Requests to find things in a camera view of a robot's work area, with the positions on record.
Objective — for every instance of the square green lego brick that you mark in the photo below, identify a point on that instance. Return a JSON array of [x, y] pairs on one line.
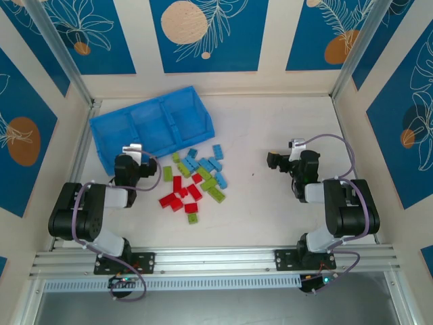
[[192, 218]]

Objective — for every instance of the aluminium frame post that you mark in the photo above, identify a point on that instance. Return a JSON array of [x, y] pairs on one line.
[[57, 40], [358, 44]]

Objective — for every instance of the small red lego brick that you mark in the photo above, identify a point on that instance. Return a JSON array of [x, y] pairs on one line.
[[183, 193]]

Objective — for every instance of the grey metal plate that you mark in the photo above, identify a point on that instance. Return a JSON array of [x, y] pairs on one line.
[[216, 308]]

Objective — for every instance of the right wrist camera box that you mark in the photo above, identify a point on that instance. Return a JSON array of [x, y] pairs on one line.
[[297, 144]]

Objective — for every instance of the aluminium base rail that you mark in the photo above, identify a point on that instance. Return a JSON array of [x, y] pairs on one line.
[[216, 257]]

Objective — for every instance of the blue three-compartment plastic bin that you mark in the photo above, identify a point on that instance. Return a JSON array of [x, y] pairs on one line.
[[152, 122]]

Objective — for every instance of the small green lego brick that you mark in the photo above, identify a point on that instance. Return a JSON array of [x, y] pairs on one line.
[[175, 156]]

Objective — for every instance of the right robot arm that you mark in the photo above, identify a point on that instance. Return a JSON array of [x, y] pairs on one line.
[[352, 216]]

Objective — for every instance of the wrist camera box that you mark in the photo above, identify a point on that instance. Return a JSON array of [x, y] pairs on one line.
[[297, 144], [132, 149]]

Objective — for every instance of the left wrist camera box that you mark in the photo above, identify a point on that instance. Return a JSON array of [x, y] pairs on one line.
[[132, 149]]

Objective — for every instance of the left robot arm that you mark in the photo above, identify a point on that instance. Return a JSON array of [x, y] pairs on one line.
[[84, 216]]

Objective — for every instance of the blue floral wall panel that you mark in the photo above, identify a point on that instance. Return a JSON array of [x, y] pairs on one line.
[[304, 34], [40, 57], [101, 50], [389, 152], [382, 50], [20, 101], [236, 50]]

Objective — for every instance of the small controller circuit board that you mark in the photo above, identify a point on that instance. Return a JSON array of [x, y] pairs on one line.
[[316, 282], [123, 281]]

